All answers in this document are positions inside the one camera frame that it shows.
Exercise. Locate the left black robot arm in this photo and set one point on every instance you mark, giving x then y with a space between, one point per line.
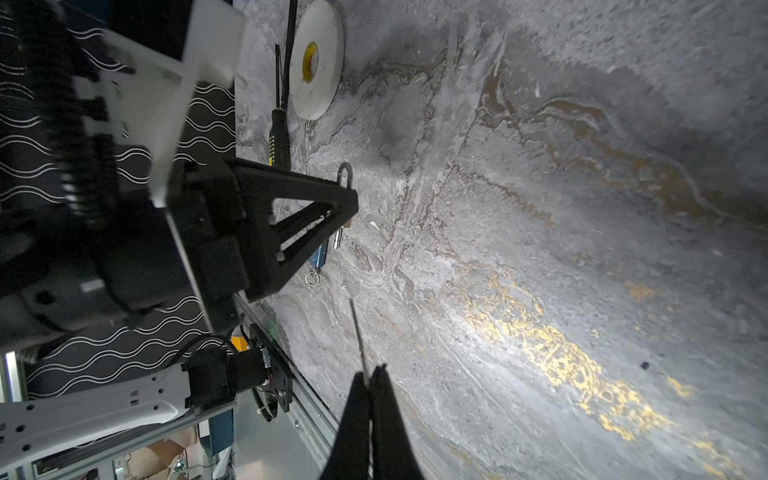
47 272

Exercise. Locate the silver key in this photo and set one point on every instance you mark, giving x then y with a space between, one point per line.
364 364

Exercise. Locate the black yellow screwdriver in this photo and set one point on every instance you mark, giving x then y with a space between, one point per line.
278 140

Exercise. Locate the brass padlock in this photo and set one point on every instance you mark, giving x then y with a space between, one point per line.
338 237

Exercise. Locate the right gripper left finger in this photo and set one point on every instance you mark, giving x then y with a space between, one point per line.
350 454

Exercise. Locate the black hex key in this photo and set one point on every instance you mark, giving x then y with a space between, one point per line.
290 38

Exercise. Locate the white tape roll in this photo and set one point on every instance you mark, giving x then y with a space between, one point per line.
317 60

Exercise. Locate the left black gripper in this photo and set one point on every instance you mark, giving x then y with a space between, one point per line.
232 226

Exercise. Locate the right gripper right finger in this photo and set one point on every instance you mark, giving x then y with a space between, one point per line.
392 454

